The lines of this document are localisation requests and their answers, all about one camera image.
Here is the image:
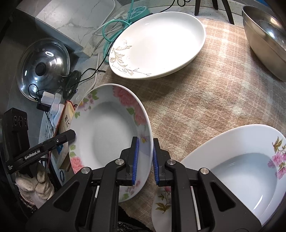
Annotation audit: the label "teal lemon-shaped power strip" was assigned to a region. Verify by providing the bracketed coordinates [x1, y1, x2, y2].
[129, 6, 151, 23]

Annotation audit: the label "white deep plate pink flowers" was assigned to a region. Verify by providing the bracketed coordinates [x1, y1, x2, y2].
[151, 124, 286, 232]

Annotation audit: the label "plaid beige table cloth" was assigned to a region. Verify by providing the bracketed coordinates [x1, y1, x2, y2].
[97, 19, 285, 160]

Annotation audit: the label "black tripod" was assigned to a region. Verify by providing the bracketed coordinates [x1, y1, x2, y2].
[194, 0, 235, 25]

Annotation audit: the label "gloved left hand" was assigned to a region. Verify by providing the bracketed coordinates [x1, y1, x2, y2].
[15, 162, 54, 209]

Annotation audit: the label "white power adapter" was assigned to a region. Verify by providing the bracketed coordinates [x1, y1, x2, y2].
[40, 91, 65, 125]

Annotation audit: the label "large stainless steel bowl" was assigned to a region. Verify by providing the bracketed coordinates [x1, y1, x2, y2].
[242, 5, 286, 82]

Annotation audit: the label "teal cable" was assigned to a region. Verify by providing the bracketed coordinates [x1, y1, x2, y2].
[101, 0, 136, 63]

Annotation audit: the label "white plate pink rose rim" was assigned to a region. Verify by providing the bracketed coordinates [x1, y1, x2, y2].
[69, 84, 153, 202]

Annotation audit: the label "white plate gold leaf pattern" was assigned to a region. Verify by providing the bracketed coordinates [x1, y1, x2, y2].
[109, 12, 206, 80]

